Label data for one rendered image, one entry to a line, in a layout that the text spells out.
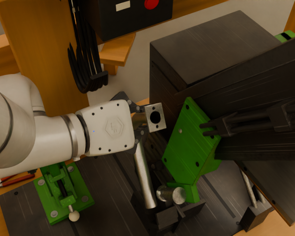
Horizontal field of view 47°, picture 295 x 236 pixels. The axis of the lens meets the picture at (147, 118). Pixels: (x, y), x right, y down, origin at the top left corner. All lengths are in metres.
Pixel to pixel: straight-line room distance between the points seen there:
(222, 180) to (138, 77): 1.66
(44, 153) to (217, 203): 0.57
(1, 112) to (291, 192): 0.63
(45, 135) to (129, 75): 2.03
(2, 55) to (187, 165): 0.52
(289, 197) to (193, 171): 0.21
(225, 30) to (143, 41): 1.98
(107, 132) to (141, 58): 2.12
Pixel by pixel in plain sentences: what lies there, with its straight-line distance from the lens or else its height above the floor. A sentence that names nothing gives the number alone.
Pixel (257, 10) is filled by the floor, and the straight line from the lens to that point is 3.43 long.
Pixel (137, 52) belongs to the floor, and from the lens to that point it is 2.80.
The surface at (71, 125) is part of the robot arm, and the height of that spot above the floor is 1.32.
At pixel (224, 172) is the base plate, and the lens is 1.06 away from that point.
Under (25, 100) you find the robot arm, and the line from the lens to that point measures 0.50.
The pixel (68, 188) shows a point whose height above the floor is 0.99.
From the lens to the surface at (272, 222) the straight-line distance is 1.02.
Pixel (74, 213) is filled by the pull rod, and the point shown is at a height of 0.96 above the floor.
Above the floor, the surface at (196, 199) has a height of 1.09.
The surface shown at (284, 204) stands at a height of 1.13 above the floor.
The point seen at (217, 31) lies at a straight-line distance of 0.95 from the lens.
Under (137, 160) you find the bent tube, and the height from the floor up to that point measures 1.08.
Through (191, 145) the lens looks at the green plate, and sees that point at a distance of 0.73.
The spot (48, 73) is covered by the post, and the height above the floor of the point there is 1.23.
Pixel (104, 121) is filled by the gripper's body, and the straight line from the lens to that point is 0.65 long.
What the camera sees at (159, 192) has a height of 1.05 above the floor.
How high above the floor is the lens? 1.79
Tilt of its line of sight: 51 degrees down
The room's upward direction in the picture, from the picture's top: straight up
